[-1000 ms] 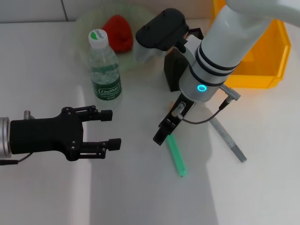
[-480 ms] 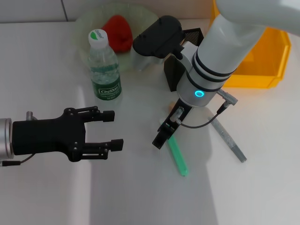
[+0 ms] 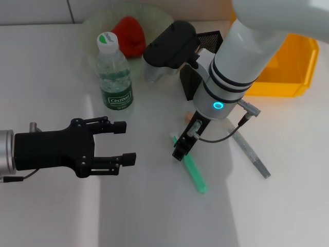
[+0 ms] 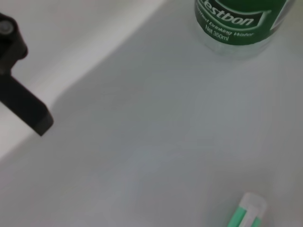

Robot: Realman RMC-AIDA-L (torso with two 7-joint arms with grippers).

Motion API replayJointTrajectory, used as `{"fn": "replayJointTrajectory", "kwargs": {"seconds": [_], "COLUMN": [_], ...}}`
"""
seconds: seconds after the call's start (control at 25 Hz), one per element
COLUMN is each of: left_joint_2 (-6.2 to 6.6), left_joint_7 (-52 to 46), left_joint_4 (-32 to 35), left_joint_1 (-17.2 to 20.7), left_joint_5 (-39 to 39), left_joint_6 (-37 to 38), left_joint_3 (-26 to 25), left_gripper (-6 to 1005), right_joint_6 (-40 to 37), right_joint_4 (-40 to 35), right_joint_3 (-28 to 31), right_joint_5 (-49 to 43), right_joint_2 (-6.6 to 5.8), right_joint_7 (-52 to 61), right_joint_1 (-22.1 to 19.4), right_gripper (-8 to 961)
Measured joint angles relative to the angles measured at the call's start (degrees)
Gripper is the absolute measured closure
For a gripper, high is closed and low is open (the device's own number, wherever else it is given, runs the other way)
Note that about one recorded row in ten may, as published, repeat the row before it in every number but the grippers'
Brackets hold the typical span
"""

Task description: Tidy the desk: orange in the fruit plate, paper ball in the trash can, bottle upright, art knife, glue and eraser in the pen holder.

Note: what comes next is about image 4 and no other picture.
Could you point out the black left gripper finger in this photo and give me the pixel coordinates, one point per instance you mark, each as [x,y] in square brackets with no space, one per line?
[23,104]

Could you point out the clear green-label water bottle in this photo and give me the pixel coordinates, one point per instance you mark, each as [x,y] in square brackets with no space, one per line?
[236,23]

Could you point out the green pen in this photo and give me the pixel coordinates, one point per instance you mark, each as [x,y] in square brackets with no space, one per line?
[246,212]

